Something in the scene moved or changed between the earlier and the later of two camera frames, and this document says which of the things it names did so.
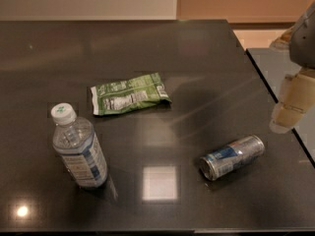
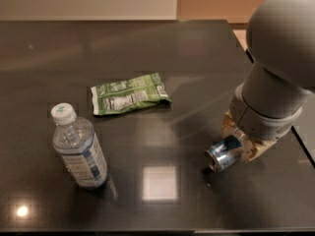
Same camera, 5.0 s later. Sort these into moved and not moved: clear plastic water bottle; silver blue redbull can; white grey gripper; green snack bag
Moved: white grey gripper; silver blue redbull can
Not moved: clear plastic water bottle; green snack bag
